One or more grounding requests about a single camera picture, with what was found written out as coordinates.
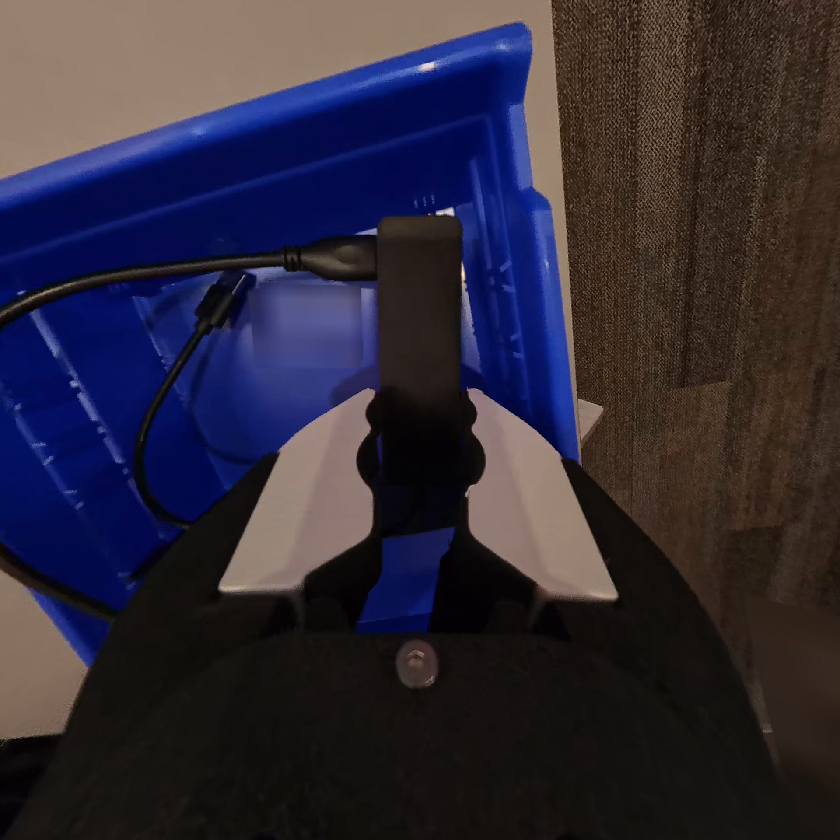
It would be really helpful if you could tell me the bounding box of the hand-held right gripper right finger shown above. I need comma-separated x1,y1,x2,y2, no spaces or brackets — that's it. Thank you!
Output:
458,387,621,616

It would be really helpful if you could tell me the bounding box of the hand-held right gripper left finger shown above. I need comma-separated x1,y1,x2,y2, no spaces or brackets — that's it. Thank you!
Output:
218,387,383,614

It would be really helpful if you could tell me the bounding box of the black usb-c cable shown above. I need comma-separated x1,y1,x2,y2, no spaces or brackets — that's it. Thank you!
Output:
133,271,256,531

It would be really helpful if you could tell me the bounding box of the black usb hub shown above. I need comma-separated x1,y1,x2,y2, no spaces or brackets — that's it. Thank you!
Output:
377,217,465,532

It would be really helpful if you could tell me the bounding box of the black usb cable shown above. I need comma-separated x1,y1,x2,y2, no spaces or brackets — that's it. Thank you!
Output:
0,236,380,331

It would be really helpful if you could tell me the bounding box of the blue plastic bin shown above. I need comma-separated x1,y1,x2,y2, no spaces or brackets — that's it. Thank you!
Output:
0,21,581,667

